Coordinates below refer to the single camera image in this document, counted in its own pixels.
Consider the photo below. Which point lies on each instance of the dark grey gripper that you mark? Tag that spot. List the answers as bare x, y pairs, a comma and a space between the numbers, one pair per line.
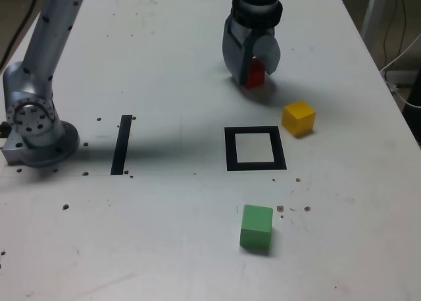
261, 31

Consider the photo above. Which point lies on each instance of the red cube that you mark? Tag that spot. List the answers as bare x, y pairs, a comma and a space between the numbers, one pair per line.
256, 77

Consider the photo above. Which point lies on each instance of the yellow cube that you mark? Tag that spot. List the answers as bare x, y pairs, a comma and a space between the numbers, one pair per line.
297, 118

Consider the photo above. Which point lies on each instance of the green cube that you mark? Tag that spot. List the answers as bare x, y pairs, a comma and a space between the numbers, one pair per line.
256, 228

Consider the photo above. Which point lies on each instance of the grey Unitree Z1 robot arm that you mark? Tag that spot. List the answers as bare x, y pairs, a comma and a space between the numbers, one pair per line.
36, 84

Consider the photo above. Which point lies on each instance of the black tape square outline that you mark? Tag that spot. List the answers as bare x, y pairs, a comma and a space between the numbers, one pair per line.
230, 150

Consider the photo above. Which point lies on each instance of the white metal stand leg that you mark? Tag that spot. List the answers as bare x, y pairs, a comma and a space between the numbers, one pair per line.
373, 15

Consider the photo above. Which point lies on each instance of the dark flat floor object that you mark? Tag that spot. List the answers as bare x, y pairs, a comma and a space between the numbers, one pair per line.
404, 77

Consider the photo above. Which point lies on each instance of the black tape strip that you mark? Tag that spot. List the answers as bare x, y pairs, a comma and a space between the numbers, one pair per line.
121, 146

